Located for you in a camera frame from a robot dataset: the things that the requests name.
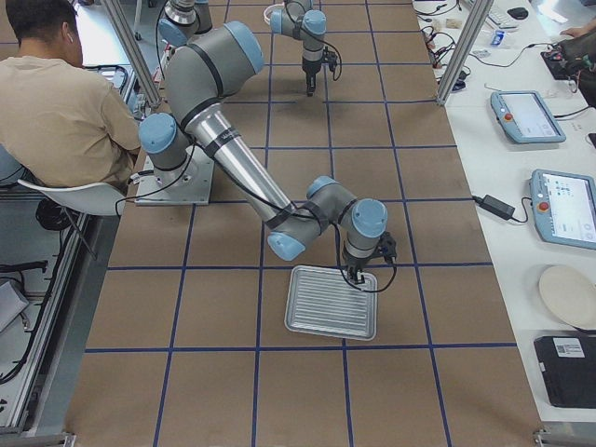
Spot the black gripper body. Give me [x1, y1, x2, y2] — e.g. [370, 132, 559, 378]
[345, 253, 371, 278]
[302, 64, 321, 91]

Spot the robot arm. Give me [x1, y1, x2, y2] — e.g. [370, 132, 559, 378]
[157, 1, 341, 97]
[139, 20, 397, 284]

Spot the ribbed aluminium tray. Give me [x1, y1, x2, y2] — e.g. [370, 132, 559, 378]
[285, 265, 377, 341]

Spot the black power adapter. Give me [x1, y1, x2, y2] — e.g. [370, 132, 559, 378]
[472, 195, 515, 221]

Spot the white round plate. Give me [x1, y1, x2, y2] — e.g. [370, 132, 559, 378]
[538, 265, 595, 331]

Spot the near teach pendant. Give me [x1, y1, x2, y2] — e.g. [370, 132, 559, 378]
[530, 169, 595, 250]

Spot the teach pendant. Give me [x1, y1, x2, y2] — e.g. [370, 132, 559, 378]
[490, 90, 566, 144]
[530, 169, 595, 250]

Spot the far teach pendant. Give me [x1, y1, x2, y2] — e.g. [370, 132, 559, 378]
[490, 90, 566, 144]

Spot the black laptop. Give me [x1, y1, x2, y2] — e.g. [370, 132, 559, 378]
[534, 336, 595, 409]

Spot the white chair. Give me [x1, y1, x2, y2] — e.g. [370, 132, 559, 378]
[16, 179, 128, 261]

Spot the seated person in beige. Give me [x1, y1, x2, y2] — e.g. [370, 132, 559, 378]
[0, 0, 142, 192]

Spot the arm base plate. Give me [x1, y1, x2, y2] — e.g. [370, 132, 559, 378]
[134, 146, 214, 206]
[168, 29, 220, 70]

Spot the aluminium frame post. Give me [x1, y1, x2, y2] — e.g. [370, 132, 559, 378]
[436, 0, 494, 106]

